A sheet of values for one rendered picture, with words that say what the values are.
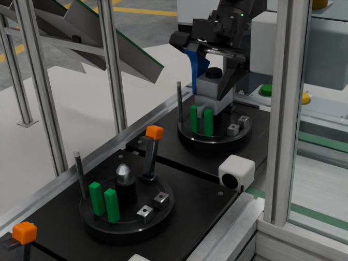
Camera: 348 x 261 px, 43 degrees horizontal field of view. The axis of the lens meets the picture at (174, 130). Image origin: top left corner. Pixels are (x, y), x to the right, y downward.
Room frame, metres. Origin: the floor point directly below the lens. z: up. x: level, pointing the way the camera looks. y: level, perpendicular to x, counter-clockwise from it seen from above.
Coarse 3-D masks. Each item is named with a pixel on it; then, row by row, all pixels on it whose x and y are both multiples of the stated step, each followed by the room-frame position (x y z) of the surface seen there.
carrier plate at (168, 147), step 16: (192, 96) 0.86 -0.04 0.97; (176, 112) 0.79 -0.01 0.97; (256, 112) 0.77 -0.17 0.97; (176, 128) 0.73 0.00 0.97; (256, 128) 0.71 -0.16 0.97; (128, 144) 0.68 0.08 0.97; (144, 144) 0.68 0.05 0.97; (160, 144) 0.68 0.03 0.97; (176, 144) 0.67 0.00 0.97; (256, 144) 0.66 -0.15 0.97; (160, 160) 0.64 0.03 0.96; (176, 160) 0.63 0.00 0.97; (192, 160) 0.62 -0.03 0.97; (208, 160) 0.62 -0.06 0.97; (224, 160) 0.62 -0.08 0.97; (256, 160) 0.61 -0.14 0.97; (208, 176) 0.58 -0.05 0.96; (256, 176) 0.59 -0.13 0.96; (240, 192) 0.55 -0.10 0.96
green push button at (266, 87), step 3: (267, 84) 0.89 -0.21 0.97; (270, 84) 0.89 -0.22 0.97; (261, 87) 0.88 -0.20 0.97; (264, 87) 0.88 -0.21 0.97; (267, 87) 0.88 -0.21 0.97; (270, 87) 0.88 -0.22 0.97; (261, 90) 0.87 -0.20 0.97; (264, 90) 0.87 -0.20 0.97; (267, 90) 0.86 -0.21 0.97; (270, 90) 0.86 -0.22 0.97; (261, 93) 0.87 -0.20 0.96; (264, 93) 0.86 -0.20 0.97; (267, 93) 0.86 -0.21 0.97; (270, 93) 0.86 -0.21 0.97
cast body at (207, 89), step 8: (208, 72) 0.70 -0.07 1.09; (216, 72) 0.70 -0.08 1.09; (200, 80) 0.70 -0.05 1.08; (208, 80) 0.69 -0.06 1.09; (216, 80) 0.69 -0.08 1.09; (200, 88) 0.70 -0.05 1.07; (208, 88) 0.69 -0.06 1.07; (216, 88) 0.68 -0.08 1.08; (232, 88) 0.72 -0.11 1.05; (200, 96) 0.69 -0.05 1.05; (208, 96) 0.69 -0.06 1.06; (216, 96) 0.68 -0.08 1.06; (224, 96) 0.70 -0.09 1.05; (232, 96) 0.72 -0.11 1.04; (200, 104) 0.69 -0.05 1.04; (208, 104) 0.68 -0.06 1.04; (216, 104) 0.67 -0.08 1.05; (224, 104) 0.70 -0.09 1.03; (200, 112) 0.67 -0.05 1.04; (216, 112) 0.67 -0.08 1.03
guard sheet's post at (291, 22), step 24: (288, 0) 0.47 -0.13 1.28; (288, 24) 0.48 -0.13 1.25; (288, 48) 0.47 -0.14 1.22; (288, 72) 0.46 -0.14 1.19; (288, 96) 0.46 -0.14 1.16; (288, 120) 0.46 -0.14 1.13; (288, 144) 0.46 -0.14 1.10; (288, 168) 0.46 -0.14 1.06; (288, 192) 0.47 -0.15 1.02; (264, 216) 0.47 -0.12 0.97
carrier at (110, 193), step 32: (128, 160) 0.63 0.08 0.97; (64, 192) 0.56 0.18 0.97; (96, 192) 0.47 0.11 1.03; (128, 192) 0.49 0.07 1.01; (160, 192) 0.50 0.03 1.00; (192, 192) 0.54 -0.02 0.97; (224, 192) 0.53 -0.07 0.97; (64, 224) 0.48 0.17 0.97; (96, 224) 0.46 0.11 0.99; (128, 224) 0.45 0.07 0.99; (160, 224) 0.46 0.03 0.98; (192, 224) 0.47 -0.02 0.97; (64, 256) 0.42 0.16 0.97; (96, 256) 0.42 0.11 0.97; (128, 256) 0.41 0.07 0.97; (160, 256) 0.41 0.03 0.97
